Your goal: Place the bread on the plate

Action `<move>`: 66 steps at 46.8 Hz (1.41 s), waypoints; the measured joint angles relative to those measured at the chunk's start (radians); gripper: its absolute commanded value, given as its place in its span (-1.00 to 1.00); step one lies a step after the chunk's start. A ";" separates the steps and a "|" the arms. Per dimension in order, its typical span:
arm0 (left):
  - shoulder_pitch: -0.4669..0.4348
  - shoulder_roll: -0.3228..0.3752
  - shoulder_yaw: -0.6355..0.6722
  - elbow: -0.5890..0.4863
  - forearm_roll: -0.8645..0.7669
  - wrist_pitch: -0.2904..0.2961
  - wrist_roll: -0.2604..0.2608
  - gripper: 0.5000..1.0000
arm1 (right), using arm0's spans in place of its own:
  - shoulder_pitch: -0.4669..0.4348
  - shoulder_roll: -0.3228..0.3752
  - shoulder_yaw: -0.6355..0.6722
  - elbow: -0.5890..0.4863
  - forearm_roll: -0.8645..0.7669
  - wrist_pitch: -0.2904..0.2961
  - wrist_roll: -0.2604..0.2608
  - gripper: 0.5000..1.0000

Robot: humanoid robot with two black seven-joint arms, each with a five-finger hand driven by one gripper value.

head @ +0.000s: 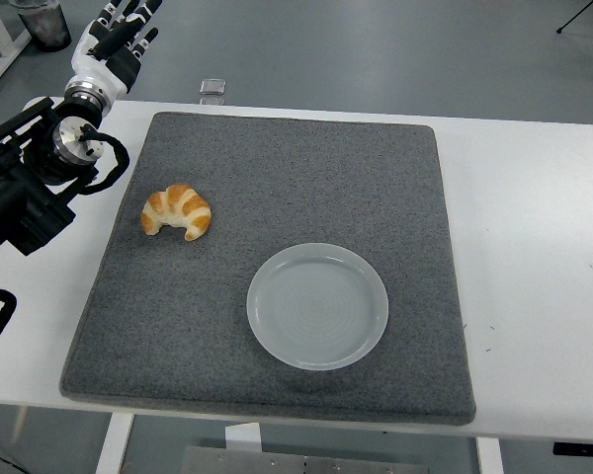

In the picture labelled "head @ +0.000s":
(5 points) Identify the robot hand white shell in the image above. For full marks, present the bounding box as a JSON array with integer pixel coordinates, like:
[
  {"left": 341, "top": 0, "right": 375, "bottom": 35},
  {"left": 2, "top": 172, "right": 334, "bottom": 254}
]
[{"left": 70, "top": 0, "right": 163, "bottom": 96}]

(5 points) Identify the golden croissant bread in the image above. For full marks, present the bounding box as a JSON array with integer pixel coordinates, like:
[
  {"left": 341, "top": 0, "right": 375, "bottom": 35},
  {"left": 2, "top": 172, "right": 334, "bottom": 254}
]
[{"left": 140, "top": 184, "right": 212, "bottom": 242}]

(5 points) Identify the pale grey round plate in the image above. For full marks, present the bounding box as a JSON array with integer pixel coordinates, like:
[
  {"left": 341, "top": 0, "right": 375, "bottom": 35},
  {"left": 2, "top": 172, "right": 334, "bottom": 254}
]
[{"left": 246, "top": 241, "right": 390, "bottom": 372}]

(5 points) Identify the black trash bin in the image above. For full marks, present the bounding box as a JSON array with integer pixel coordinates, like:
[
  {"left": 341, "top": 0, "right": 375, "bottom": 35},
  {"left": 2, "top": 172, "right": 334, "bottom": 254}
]
[{"left": 9, "top": 0, "right": 73, "bottom": 53}]

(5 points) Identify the grey felt mat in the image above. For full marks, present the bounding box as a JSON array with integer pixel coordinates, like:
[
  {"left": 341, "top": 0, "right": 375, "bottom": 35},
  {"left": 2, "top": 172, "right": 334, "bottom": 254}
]
[{"left": 59, "top": 111, "right": 477, "bottom": 427}]

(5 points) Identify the white table leg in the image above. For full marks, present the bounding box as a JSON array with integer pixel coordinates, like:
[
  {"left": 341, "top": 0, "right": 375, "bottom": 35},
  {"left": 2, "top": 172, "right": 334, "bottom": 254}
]
[
  {"left": 94, "top": 412, "right": 135, "bottom": 474},
  {"left": 475, "top": 436, "right": 505, "bottom": 474}
]

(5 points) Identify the white paper label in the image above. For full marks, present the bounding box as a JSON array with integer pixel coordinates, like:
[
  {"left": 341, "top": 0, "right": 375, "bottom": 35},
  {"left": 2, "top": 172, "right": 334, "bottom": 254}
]
[{"left": 224, "top": 423, "right": 263, "bottom": 453}]

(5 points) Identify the black tripod leg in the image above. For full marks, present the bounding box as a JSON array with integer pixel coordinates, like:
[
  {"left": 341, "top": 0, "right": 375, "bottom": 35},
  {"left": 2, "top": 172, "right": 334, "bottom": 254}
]
[{"left": 555, "top": 0, "right": 593, "bottom": 35}]

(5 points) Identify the black table control box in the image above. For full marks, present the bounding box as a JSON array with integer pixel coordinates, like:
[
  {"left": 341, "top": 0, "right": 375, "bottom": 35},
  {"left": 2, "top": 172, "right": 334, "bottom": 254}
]
[{"left": 552, "top": 441, "right": 593, "bottom": 458}]

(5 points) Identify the white table frame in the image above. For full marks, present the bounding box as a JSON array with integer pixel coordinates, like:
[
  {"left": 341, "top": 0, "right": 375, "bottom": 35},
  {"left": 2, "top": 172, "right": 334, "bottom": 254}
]
[{"left": 0, "top": 0, "right": 33, "bottom": 99}]

